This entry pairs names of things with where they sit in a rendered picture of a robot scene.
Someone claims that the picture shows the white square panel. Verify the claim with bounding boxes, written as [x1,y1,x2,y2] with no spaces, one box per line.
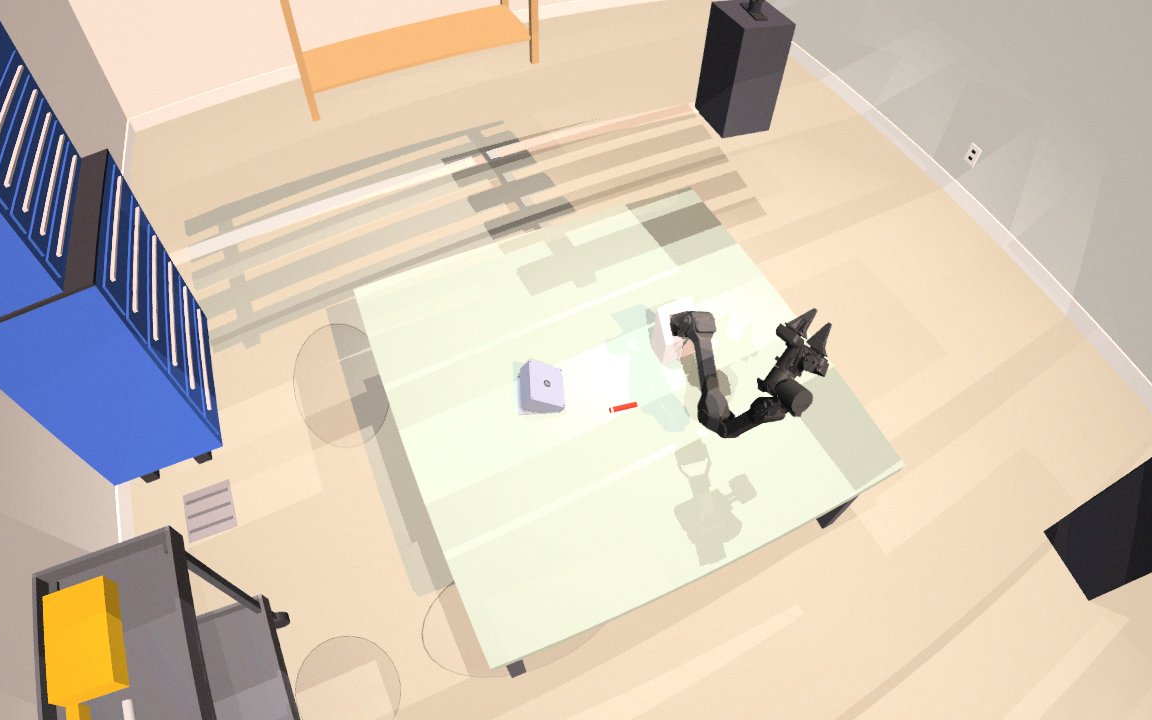
[517,361,564,415]

